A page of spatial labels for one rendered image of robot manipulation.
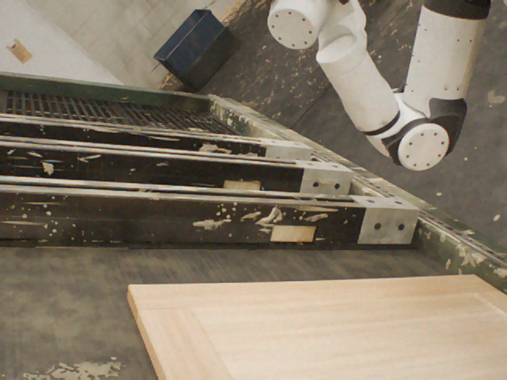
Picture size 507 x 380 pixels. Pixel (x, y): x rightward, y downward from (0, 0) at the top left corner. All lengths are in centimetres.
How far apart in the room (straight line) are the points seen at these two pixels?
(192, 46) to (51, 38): 124
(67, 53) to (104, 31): 146
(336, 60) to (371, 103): 8
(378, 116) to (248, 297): 31
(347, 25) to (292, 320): 39
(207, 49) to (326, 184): 378
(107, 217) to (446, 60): 52
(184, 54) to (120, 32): 113
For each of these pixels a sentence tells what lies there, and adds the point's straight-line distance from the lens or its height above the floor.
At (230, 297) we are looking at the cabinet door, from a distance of 66.
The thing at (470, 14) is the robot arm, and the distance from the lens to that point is 77.
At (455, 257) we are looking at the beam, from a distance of 98.
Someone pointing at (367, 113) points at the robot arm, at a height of 122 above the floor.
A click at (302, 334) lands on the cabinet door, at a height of 121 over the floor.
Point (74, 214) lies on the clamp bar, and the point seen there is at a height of 141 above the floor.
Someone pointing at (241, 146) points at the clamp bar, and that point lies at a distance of 128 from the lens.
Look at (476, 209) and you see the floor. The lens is 223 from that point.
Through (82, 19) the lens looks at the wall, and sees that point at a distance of 571.
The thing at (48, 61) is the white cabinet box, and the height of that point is 117.
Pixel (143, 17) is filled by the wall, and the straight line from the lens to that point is 579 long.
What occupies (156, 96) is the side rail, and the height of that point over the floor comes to 107.
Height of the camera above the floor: 165
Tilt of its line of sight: 31 degrees down
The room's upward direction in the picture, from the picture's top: 48 degrees counter-clockwise
